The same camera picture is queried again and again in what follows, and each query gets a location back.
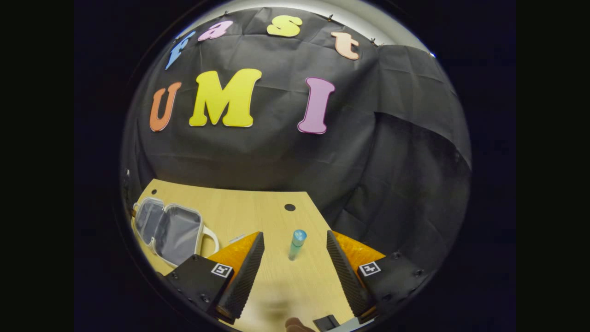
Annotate black backdrop cloth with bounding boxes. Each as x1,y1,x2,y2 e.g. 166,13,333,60
122,7,472,277

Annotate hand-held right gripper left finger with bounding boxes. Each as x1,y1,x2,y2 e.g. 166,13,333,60
164,231,266,325

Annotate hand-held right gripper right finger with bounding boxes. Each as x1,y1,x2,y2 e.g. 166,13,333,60
326,230,432,324

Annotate white suitcase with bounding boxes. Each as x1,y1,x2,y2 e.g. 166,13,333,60
132,197,220,268

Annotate blue skincare bottle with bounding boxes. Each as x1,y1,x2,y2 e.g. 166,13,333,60
289,229,307,261

